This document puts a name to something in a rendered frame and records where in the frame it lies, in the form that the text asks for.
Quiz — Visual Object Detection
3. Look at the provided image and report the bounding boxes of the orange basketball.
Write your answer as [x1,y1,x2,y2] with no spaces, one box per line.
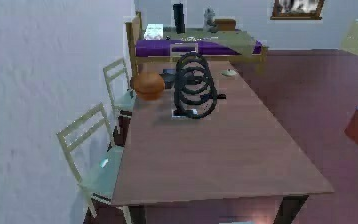
[133,72,167,102]

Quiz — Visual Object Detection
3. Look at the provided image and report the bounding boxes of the small black object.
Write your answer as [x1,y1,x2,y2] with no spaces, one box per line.
[159,68,178,90]

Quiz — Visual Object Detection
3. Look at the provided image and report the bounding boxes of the brown wooden table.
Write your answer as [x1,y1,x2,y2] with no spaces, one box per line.
[111,59,335,224]

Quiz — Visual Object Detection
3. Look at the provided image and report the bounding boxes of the pale wooden chair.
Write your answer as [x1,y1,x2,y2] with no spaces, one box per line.
[169,42,200,63]
[102,57,137,118]
[56,102,133,224]

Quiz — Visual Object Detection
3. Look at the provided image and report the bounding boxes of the dark brown bin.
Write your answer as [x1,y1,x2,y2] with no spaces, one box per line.
[110,109,133,148]

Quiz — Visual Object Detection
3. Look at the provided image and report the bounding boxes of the small white dish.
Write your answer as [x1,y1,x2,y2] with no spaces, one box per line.
[220,68,238,78]

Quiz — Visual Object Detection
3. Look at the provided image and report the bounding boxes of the wooden bed with purple cover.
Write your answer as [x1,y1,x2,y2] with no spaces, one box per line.
[124,11,269,76]

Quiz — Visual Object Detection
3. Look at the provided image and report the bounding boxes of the white pillow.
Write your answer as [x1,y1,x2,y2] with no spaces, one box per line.
[143,23,165,41]

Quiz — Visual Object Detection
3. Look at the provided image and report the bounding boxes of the olive green blanket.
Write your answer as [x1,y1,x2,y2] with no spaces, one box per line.
[163,28,259,57]

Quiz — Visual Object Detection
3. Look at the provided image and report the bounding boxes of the tall black cylinder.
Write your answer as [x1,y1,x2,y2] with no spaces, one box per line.
[172,2,187,35]

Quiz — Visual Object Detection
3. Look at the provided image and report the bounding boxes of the grey figurine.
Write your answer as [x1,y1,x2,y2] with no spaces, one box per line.
[202,7,219,33]

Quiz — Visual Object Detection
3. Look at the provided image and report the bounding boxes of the brown wooden nightstand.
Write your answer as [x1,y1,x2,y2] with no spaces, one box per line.
[213,18,238,33]

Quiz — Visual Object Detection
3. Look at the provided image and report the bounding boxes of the black coiled ring object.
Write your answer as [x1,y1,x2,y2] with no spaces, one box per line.
[171,51,228,120]

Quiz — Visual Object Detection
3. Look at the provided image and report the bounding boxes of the framed wall picture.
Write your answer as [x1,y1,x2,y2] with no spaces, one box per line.
[270,0,326,21]

